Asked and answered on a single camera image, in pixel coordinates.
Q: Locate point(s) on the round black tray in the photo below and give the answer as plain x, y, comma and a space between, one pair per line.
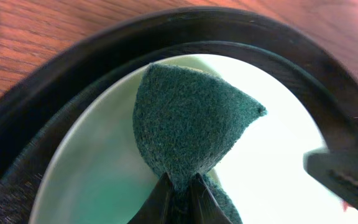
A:
37, 112

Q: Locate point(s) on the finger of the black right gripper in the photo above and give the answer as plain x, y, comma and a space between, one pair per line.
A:
337, 171

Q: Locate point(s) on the green scouring sponge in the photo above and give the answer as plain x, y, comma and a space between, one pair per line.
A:
184, 122

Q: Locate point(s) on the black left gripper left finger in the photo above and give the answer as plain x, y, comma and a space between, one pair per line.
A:
156, 209

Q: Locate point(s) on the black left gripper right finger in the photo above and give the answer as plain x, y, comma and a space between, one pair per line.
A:
204, 208

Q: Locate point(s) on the mint green plate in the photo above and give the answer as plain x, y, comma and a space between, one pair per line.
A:
98, 176

